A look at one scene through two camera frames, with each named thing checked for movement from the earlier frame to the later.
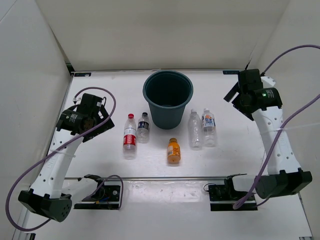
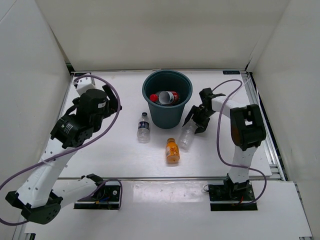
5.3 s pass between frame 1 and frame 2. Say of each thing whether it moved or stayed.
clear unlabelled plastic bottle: moved
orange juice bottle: stayed
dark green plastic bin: stayed
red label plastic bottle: moved
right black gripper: moved
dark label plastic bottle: stayed
